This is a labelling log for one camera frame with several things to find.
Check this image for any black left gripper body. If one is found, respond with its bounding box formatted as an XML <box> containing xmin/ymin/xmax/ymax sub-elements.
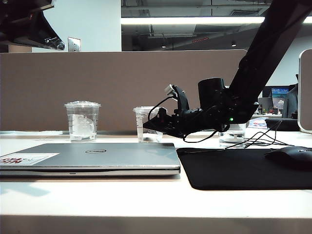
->
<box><xmin>0</xmin><ymin>0</ymin><xmax>55</xmax><ymax>41</ymax></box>

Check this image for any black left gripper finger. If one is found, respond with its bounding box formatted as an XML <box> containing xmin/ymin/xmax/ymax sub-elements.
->
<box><xmin>9</xmin><ymin>15</ymin><xmax>66</xmax><ymax>51</ymax></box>

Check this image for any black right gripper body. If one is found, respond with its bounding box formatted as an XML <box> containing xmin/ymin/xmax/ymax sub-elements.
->
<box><xmin>170</xmin><ymin>107</ymin><xmax>221</xmax><ymax>137</ymax></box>

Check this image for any clear lidded plastic cup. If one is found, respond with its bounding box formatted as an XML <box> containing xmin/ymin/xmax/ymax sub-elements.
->
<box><xmin>64</xmin><ymin>100</ymin><xmax>101</xmax><ymax>143</ymax></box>
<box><xmin>133</xmin><ymin>106</ymin><xmax>169</xmax><ymax>143</ymax></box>
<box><xmin>218</xmin><ymin>123</ymin><xmax>247</xmax><ymax>149</ymax></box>

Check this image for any silver Dell laptop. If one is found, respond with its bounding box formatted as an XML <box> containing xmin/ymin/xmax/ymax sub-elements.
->
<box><xmin>0</xmin><ymin>142</ymin><xmax>181</xmax><ymax>177</ymax></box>

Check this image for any blue white plastic bag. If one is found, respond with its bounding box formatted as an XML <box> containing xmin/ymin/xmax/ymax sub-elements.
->
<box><xmin>248</xmin><ymin>117</ymin><xmax>267</xmax><ymax>129</ymax></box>

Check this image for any black mouse pad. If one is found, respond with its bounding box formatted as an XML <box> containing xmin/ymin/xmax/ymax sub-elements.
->
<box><xmin>175</xmin><ymin>147</ymin><xmax>312</xmax><ymax>191</ymax></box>

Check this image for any brown desk partition panel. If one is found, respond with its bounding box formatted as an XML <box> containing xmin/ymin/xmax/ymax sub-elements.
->
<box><xmin>0</xmin><ymin>49</ymin><xmax>249</xmax><ymax>134</ymax></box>

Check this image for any monitor with blue wallpaper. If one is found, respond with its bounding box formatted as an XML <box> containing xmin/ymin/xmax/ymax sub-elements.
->
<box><xmin>271</xmin><ymin>87</ymin><xmax>290</xmax><ymax>110</ymax></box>

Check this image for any long ceiling light strip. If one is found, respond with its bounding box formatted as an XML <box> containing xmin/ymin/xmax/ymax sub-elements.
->
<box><xmin>121</xmin><ymin>16</ymin><xmax>312</xmax><ymax>25</ymax></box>

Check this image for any grey jacket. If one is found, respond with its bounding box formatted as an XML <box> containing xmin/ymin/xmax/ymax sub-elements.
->
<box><xmin>282</xmin><ymin>82</ymin><xmax>299</xmax><ymax>120</ymax></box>

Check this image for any black computer mouse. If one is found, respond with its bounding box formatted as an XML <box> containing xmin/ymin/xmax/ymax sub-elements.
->
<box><xmin>265</xmin><ymin>145</ymin><xmax>312</xmax><ymax>170</ymax></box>

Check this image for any white red-lettered sticker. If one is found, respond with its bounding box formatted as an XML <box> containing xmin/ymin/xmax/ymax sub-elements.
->
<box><xmin>0</xmin><ymin>153</ymin><xmax>60</xmax><ymax>166</ymax></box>

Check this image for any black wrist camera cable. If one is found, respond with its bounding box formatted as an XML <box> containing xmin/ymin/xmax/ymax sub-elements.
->
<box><xmin>147</xmin><ymin>96</ymin><xmax>231</xmax><ymax>144</ymax></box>

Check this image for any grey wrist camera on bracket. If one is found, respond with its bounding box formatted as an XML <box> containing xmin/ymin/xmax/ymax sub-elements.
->
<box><xmin>165</xmin><ymin>84</ymin><xmax>190</xmax><ymax>115</ymax></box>

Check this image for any metal wall switch plate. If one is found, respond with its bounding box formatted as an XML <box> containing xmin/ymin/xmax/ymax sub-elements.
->
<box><xmin>67</xmin><ymin>36</ymin><xmax>81</xmax><ymax>53</ymax></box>

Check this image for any silver partition base rail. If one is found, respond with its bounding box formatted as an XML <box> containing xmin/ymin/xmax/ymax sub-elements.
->
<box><xmin>0</xmin><ymin>130</ymin><xmax>139</xmax><ymax>136</ymax></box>

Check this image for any thin black mouse cable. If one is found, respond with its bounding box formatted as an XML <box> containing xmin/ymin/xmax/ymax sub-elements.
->
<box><xmin>224</xmin><ymin>118</ymin><xmax>293</xmax><ymax>150</ymax></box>

